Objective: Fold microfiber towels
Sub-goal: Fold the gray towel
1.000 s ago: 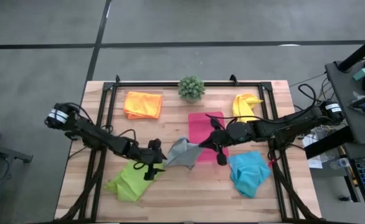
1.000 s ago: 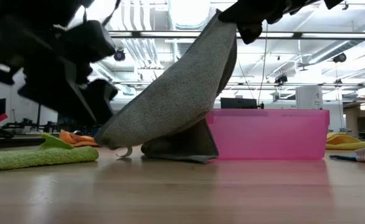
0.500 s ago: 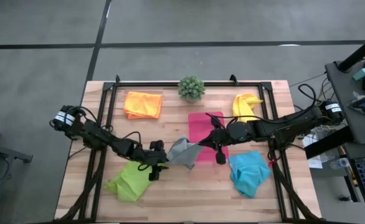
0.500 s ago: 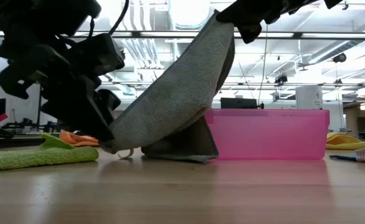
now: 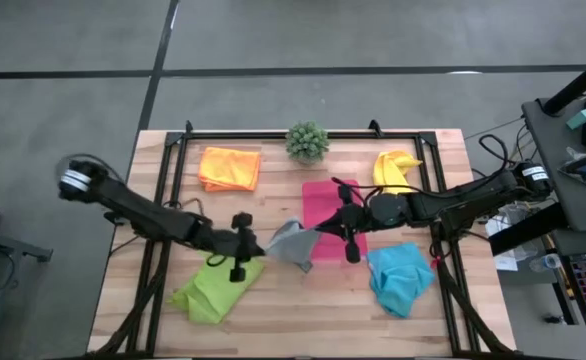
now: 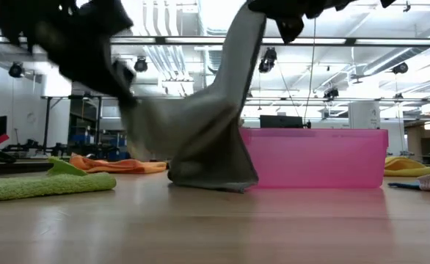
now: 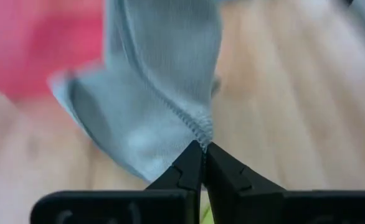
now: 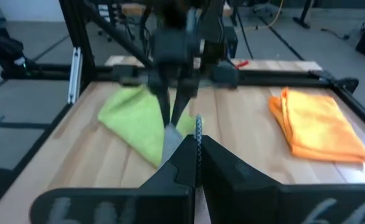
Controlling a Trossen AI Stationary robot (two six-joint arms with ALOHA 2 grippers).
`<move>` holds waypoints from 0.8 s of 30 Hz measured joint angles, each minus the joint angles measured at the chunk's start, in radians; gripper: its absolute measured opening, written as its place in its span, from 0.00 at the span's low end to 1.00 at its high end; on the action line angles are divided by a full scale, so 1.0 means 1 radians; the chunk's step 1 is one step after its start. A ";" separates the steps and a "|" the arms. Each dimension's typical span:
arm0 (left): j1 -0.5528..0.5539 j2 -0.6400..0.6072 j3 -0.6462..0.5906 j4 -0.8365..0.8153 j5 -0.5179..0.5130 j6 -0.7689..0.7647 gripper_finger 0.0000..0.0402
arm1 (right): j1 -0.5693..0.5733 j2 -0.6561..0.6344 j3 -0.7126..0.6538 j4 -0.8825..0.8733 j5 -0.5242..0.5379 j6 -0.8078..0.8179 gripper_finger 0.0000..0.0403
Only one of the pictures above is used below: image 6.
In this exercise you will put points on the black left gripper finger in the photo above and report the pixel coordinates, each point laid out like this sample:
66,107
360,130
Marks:
121,95

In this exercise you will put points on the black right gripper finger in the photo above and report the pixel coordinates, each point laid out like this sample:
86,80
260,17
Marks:
290,29

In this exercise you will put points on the orange microfiber towel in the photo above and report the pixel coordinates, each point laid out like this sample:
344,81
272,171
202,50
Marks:
119,166

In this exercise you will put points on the grey microfiber towel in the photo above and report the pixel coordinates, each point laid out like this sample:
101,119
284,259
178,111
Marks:
200,139

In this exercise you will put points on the green microfiber towel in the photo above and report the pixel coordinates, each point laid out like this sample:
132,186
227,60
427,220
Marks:
35,185

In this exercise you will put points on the yellow microfiber towel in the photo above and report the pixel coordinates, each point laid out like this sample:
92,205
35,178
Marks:
406,166

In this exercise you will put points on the blue microfiber towel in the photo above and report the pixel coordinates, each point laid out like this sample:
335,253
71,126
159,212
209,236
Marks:
402,185

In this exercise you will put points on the black hanging spotlight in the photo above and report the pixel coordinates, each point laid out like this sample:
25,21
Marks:
331,93
400,68
141,65
268,60
16,69

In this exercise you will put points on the black shelving rack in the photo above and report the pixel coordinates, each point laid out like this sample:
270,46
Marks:
84,124

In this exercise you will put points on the black overhead beam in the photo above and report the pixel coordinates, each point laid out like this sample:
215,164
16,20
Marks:
383,41

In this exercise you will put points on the white cylindrical column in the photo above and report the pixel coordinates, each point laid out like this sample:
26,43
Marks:
363,115

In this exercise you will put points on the pink plastic bin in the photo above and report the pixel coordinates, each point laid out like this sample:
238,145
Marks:
310,157

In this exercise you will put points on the black aluminium table frame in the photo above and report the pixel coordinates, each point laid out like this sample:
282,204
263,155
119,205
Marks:
13,166

